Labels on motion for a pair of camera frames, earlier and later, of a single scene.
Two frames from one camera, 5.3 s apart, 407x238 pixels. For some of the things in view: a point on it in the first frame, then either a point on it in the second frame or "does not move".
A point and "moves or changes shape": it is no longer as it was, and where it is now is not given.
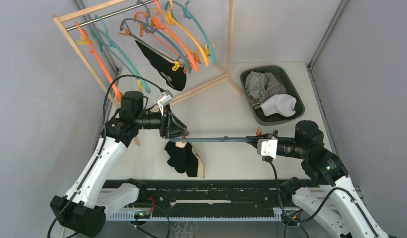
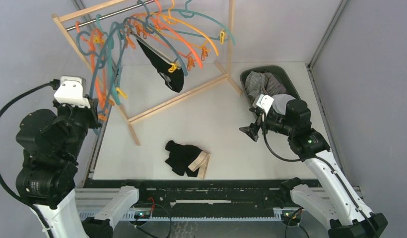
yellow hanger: x=204 y=49 -> x=165 y=18
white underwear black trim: x=282 y=104 does not move
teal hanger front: x=105 y=41 -> x=115 y=90
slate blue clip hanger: x=225 y=139 -> x=103 y=59
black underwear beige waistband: x=185 y=158 moves or changes shape
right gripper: x=253 y=139 -> x=252 y=130
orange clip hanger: x=118 y=94 moves or changes shape
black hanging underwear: x=176 y=79 does not move
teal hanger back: x=188 y=14 -> x=188 y=14
